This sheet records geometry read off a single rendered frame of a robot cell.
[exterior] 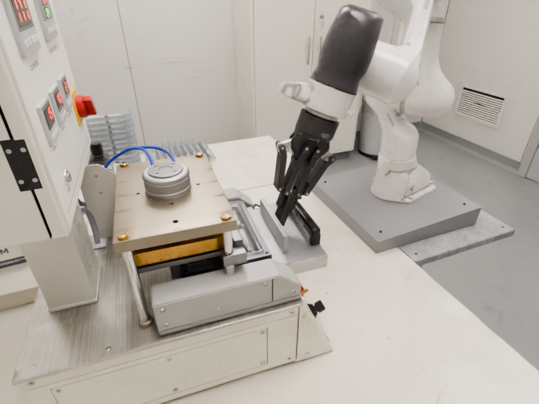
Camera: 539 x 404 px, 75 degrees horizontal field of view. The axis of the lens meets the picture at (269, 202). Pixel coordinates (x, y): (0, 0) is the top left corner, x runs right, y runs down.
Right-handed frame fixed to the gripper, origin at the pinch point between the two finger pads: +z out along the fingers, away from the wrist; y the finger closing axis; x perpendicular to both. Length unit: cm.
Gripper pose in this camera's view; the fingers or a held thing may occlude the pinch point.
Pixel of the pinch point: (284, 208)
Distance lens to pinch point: 73.5
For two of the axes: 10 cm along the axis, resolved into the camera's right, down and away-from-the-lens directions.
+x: -3.1, -5.0, 8.1
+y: 9.0, 1.4, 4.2
